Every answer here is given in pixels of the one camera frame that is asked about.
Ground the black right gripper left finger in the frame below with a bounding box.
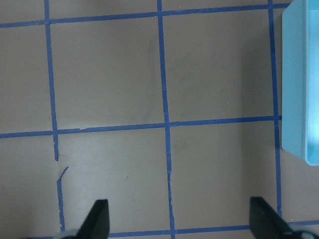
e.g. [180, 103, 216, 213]
[75, 199, 110, 239]

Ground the teal plastic bin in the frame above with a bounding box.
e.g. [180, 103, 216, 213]
[282, 0, 319, 166]

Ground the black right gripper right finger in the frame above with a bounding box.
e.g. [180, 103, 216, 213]
[249, 197, 294, 239]

